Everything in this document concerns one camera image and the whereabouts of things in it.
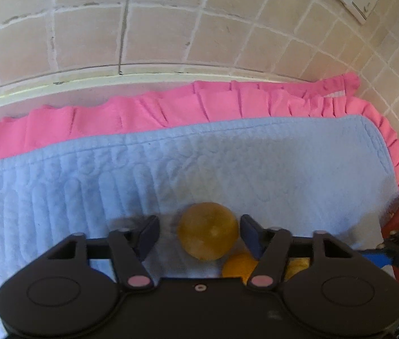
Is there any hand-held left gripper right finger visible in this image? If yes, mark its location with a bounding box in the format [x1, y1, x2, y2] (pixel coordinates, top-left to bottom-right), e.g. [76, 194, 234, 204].
[240, 214, 355, 290]

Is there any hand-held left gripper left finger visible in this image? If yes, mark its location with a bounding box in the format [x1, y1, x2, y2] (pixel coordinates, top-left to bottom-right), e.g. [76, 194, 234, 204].
[46, 215, 161, 291]

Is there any large brown kiwi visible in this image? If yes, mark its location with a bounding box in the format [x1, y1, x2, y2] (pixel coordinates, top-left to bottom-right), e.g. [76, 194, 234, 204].
[177, 202, 239, 261]

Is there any large orange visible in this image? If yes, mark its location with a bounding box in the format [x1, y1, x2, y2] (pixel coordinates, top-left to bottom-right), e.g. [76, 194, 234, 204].
[221, 252, 259, 285]

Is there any blue quilted blanket pink ruffle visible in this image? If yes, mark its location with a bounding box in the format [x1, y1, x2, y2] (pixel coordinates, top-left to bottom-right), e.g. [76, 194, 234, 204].
[0, 71, 399, 339]

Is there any white wall socket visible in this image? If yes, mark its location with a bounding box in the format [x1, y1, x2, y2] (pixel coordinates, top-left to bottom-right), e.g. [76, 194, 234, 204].
[352, 0, 379, 25]

